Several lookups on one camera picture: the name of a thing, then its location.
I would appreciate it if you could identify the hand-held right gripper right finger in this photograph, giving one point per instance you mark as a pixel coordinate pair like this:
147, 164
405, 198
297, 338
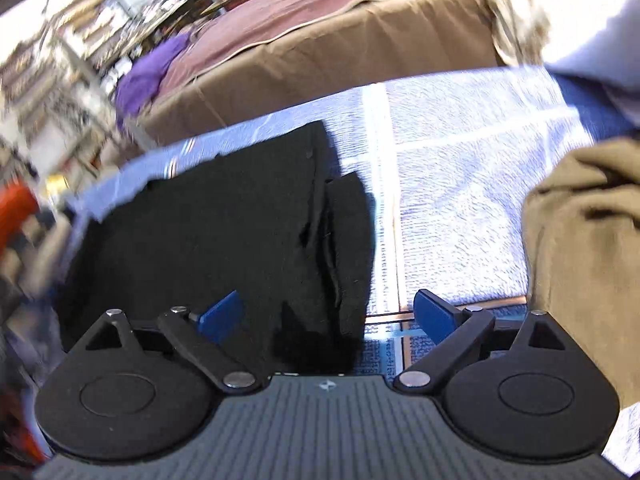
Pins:
434, 315

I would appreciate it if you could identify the purple cloth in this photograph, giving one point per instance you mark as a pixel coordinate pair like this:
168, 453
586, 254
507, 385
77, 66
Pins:
145, 75

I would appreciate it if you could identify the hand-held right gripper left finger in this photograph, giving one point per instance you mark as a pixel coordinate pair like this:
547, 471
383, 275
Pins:
220, 314

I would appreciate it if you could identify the blue patterned blanket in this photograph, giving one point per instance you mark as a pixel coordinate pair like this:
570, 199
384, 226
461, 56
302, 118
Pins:
460, 185

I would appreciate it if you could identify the shelving unit with goods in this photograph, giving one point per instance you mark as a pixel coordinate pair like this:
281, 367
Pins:
90, 35

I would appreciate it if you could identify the white cloth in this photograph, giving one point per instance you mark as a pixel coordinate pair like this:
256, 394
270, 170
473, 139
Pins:
595, 15

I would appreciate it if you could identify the black garment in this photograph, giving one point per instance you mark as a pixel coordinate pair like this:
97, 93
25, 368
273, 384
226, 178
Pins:
200, 225

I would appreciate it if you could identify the beige fluffy cloth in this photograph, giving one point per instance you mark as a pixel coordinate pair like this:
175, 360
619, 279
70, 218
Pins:
515, 20

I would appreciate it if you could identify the olive brown garment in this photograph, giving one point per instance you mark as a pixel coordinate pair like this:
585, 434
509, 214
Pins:
585, 260

